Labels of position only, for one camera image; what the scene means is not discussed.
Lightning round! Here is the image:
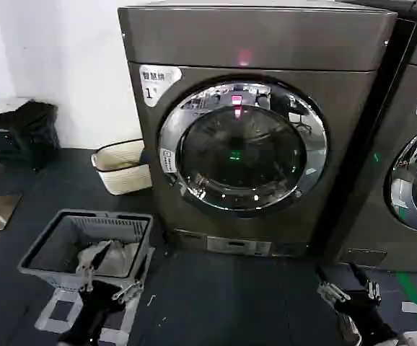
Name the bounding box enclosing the white floor tape marking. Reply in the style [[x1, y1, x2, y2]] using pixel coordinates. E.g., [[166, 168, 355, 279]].
[[34, 248, 156, 346]]

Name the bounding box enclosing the cream woven storage basket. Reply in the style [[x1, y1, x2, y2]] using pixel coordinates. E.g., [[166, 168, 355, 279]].
[[90, 139, 154, 197]]

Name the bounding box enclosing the small white door label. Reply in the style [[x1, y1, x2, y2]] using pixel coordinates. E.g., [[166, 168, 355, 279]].
[[159, 147, 179, 174]]

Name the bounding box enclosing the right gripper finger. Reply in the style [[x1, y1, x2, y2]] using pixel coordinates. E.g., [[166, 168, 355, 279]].
[[348, 262, 382, 301], [315, 265, 351, 303]]

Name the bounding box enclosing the grey front-loading dryer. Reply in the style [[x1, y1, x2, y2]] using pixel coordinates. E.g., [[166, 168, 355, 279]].
[[338, 0, 417, 273], [117, 4, 399, 259]]

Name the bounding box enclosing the black bag-lined bin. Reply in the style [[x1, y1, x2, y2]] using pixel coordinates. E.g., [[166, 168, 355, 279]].
[[0, 100, 60, 171]]

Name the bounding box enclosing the silver dryer base panel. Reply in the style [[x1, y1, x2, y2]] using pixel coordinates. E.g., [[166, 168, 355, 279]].
[[206, 235, 273, 256]]

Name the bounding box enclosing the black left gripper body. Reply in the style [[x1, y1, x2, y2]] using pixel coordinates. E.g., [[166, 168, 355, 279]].
[[56, 279, 123, 346]]

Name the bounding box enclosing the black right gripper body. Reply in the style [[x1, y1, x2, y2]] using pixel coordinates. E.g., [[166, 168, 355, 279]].
[[332, 290, 400, 346]]

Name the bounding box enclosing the grey plastic laundry basket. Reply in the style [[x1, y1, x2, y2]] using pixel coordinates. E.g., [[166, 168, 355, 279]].
[[17, 208, 155, 293]]

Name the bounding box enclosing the pale grey crumpled garment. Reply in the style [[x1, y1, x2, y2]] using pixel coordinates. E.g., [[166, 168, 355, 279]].
[[74, 239, 141, 279]]

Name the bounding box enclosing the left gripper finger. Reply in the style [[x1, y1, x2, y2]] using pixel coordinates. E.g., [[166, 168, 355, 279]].
[[111, 267, 151, 304], [74, 240, 113, 293]]

